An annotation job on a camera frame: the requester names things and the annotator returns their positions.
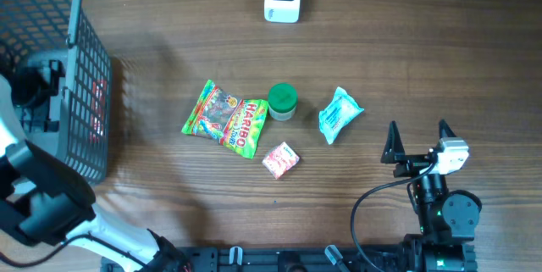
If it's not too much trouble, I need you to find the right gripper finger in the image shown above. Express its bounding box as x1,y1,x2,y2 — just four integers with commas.
380,120,406,164
439,119,456,139

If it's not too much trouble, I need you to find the light blue tissue packet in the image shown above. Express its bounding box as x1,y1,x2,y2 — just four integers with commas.
318,86,364,145

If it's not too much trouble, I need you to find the small red snack packet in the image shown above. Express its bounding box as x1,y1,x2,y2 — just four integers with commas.
262,142,300,180

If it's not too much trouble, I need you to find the red package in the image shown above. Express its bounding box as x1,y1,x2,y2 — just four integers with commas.
90,80,107,143

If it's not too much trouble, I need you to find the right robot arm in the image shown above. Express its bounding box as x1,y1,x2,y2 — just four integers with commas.
381,120,482,272

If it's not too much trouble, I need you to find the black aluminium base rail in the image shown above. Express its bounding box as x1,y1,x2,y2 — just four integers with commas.
100,244,478,272

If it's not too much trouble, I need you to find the green Haribo candy bag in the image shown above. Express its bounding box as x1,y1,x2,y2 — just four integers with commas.
181,80,268,159

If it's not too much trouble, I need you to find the grey plastic mesh basket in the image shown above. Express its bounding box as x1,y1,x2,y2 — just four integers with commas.
1,0,113,184

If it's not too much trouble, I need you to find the green lid plastic jar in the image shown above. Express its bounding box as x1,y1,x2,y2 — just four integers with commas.
268,83,298,121

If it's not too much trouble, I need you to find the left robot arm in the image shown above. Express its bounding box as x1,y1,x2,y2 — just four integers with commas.
1,64,191,271

